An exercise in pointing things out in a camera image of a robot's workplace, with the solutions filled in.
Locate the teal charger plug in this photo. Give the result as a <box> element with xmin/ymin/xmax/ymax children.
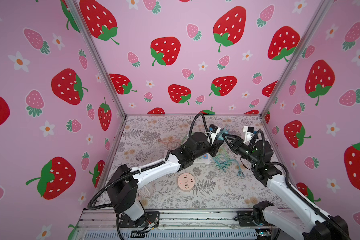
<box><xmin>217</xmin><ymin>129</ymin><xmax>229</xmax><ymax>141</ymax></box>

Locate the teal cable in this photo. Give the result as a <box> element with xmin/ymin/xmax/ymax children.
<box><xmin>212</xmin><ymin>146</ymin><xmax>247</xmax><ymax>178</ymax></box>

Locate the pink charging cable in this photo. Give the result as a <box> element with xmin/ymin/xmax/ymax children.
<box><xmin>157</xmin><ymin>134</ymin><xmax>182</xmax><ymax>151</ymax></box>

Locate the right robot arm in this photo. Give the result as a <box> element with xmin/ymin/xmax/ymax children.
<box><xmin>222</xmin><ymin>130</ymin><xmax>350</xmax><ymax>240</ymax></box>

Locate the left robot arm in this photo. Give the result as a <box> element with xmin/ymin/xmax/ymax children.
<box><xmin>87</xmin><ymin>112</ymin><xmax>224</xmax><ymax>225</ymax></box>

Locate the white multicolour power strip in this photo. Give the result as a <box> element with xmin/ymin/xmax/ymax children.
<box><xmin>194</xmin><ymin>154</ymin><xmax>211</xmax><ymax>165</ymax></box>

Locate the round pink power socket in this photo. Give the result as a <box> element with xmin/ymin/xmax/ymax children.
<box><xmin>177</xmin><ymin>173</ymin><xmax>195</xmax><ymax>192</ymax></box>

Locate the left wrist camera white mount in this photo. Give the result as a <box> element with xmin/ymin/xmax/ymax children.
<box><xmin>208</xmin><ymin>124</ymin><xmax>221</xmax><ymax>143</ymax></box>

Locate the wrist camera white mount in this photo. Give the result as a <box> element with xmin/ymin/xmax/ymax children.
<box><xmin>208</xmin><ymin>124</ymin><xmax>221</xmax><ymax>143</ymax></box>
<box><xmin>243</xmin><ymin>126</ymin><xmax>255</xmax><ymax>143</ymax></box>

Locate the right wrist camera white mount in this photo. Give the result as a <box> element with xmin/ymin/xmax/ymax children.
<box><xmin>243</xmin><ymin>126</ymin><xmax>255</xmax><ymax>143</ymax></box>

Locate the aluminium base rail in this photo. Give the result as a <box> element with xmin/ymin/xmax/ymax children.
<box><xmin>73</xmin><ymin>209</ymin><xmax>290</xmax><ymax>240</ymax></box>

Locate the white power strip cord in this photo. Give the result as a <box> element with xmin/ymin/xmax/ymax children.
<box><xmin>136</xmin><ymin>179</ymin><xmax>157</xmax><ymax>200</ymax></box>

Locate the aluminium frame corner post right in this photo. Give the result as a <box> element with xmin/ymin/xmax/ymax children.
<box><xmin>260</xmin><ymin>0</ymin><xmax>333</xmax><ymax>120</ymax></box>

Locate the aluminium frame corner post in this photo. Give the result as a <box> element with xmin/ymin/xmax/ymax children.
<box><xmin>260</xmin><ymin>0</ymin><xmax>333</xmax><ymax>120</ymax></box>
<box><xmin>66</xmin><ymin>0</ymin><xmax>127</xmax><ymax>120</ymax></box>

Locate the aluminium frame corner post left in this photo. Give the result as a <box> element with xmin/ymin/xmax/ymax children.
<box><xmin>66</xmin><ymin>0</ymin><xmax>127</xmax><ymax>120</ymax></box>

